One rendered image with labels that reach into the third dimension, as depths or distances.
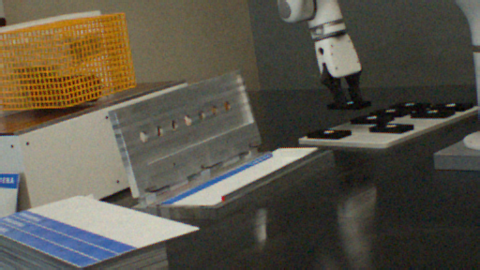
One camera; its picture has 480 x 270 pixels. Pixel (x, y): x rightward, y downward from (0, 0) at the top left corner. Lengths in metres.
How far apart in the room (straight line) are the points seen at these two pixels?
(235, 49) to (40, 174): 2.93
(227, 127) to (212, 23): 2.55
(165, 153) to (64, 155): 0.20
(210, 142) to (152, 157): 0.18
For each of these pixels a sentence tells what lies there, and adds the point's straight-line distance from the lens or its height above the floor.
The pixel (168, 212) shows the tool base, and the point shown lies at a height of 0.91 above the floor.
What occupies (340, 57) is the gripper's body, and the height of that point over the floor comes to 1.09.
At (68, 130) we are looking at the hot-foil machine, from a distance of 2.11.
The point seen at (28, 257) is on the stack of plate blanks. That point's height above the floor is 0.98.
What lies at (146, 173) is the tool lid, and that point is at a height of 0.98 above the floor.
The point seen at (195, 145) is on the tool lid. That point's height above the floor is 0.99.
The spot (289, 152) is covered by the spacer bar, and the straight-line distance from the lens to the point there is 2.24.
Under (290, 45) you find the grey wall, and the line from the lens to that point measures 4.86.
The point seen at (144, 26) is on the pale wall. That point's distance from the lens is 4.48.
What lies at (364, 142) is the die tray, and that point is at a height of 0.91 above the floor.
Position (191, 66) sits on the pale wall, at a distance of 4.67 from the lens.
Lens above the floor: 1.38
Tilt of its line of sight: 10 degrees down
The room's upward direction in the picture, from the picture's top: 8 degrees counter-clockwise
